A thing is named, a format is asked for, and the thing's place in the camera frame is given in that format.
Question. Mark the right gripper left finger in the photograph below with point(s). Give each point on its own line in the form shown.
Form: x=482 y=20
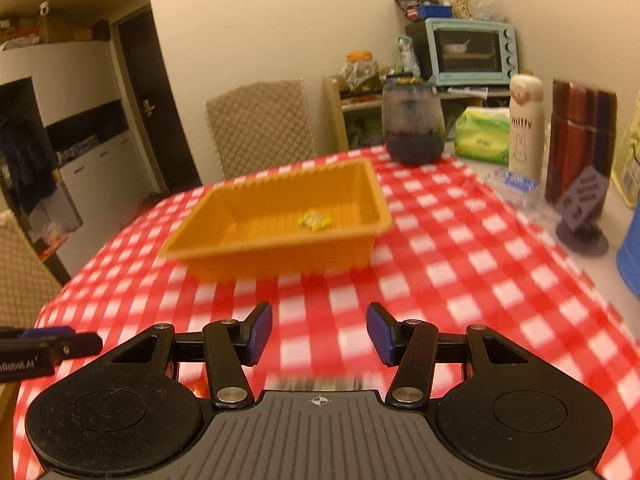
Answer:
x=229 y=345

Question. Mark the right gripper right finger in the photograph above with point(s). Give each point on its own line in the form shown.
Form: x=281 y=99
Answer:
x=411 y=347

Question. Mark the yellow green candy packet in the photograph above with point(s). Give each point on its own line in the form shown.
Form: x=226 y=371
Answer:
x=314 y=221

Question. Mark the beige quilted side chair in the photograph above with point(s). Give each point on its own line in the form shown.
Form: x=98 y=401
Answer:
x=26 y=285

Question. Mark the red white checkered tablecloth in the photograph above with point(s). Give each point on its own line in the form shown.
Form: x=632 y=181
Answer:
x=457 y=255

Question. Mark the orange plastic tray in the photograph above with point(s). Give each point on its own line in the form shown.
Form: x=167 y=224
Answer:
x=250 y=229

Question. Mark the white cabinet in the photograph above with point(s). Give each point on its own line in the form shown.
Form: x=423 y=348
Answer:
x=69 y=157

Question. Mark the dark door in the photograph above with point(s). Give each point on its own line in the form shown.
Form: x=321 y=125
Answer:
x=152 y=105

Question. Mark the blue white tissue packet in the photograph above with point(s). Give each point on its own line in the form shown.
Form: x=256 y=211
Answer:
x=516 y=190

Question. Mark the grey phone stand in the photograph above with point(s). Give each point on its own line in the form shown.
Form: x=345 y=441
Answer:
x=577 y=207

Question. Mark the dark glass jar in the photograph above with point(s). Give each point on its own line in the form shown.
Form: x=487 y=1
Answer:
x=412 y=122

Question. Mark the green tissue pack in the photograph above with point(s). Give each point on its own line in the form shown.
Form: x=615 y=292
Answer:
x=483 y=133

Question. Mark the wooden shelf unit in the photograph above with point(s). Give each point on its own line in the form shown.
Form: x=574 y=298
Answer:
x=356 y=119

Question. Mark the blue plastic jug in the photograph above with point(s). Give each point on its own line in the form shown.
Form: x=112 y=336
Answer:
x=628 y=257

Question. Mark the white miffy thermos bottle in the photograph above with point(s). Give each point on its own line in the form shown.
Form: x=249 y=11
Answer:
x=526 y=126

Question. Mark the orange lid snack jar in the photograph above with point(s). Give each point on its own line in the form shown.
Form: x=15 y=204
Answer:
x=360 y=72

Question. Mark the brown wooden canister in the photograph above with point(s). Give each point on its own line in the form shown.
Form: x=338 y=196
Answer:
x=582 y=134

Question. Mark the green yellow tea bag package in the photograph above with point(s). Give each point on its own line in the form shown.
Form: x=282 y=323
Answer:
x=626 y=165

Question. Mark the green white pouch on shelf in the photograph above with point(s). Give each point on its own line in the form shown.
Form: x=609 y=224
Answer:
x=407 y=62

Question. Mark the light blue toaster oven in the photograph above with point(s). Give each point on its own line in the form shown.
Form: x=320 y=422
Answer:
x=491 y=60

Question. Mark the white bowl in oven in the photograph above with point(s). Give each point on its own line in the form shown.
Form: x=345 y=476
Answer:
x=455 y=49

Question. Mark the blue small box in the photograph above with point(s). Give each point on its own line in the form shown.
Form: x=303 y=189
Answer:
x=434 y=11

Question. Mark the glass jar of nuts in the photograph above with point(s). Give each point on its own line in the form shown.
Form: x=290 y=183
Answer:
x=461 y=9

